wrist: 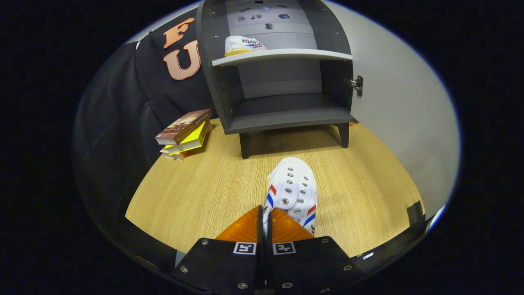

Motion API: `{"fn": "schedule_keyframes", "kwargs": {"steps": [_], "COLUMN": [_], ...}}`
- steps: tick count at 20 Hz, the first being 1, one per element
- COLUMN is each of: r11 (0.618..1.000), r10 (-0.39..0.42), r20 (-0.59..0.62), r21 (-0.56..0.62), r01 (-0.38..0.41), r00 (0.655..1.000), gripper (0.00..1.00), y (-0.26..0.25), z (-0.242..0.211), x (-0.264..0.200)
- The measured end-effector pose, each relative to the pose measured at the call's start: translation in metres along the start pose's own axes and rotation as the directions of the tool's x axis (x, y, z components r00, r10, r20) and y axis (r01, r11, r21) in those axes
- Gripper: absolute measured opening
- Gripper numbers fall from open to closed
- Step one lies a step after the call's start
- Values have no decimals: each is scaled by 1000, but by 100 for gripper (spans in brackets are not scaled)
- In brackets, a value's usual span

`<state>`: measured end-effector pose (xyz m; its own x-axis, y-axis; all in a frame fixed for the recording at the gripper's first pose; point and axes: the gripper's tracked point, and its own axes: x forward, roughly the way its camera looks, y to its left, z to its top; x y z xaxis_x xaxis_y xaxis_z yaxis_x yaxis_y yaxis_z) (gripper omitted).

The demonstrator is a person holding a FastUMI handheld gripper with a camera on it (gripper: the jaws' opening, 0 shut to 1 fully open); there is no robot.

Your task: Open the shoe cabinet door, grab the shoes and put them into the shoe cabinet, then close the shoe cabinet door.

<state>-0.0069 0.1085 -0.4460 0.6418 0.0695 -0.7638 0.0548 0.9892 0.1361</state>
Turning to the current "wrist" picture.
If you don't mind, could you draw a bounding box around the black table clamp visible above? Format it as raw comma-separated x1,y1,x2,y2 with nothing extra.
407,200,425,227

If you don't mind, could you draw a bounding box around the white shoe with striped side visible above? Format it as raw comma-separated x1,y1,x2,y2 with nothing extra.
224,35,267,57
262,157,318,238

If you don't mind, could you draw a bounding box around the beige shoe cabinet door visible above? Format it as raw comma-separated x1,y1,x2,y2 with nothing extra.
323,0,461,220

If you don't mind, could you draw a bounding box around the brown cover book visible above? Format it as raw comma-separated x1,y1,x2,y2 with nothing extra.
154,109,212,146

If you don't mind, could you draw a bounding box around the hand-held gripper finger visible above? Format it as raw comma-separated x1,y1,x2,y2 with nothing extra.
265,208,361,295
170,205,264,295

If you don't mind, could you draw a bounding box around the grey shoe cabinet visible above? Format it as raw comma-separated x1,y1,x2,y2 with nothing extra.
196,0,356,159

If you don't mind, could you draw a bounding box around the small paperback book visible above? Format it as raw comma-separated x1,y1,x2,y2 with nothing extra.
160,123,214,161

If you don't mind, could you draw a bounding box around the yellow cover book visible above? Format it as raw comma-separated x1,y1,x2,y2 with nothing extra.
163,120,210,155

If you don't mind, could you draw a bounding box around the black backdrop cloth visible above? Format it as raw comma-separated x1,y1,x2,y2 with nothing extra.
73,16,224,263

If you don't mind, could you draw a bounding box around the metal door hinge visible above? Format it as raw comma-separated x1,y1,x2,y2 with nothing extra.
348,75,364,97

